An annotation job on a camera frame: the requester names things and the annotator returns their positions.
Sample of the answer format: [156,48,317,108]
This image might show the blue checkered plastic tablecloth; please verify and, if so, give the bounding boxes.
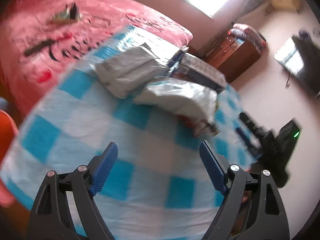
[0,25,253,240]

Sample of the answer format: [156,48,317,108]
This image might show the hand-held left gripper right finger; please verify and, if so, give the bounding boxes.
[199,141,291,240]

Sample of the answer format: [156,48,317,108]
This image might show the black phone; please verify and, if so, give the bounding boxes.
[23,39,55,57]

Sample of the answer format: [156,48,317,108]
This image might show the white power strip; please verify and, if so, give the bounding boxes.
[51,3,83,23]

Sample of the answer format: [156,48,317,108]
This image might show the plaid curtain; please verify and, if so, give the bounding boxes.
[240,0,273,16]

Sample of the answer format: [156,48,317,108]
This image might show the folded quilts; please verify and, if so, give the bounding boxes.
[228,22,267,51]

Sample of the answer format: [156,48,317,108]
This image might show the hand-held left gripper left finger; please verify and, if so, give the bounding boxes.
[27,142,118,240]

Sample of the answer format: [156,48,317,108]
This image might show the brown wooden cabinet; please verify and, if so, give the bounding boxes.
[203,29,262,83]

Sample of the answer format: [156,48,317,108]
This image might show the wall television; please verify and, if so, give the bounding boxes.
[273,36,320,97]

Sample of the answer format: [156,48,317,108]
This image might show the pink printed bed blanket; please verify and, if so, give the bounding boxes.
[0,0,193,117]

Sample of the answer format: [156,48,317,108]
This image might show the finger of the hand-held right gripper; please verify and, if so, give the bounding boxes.
[239,112,276,143]
[236,127,262,161]

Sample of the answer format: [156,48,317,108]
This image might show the cream wall fixture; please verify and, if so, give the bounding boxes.
[271,0,301,12]

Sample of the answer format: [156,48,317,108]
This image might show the grey plastic packet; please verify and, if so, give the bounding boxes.
[96,46,166,98]

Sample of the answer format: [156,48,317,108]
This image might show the orange plastic bucket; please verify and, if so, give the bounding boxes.
[0,109,20,170]

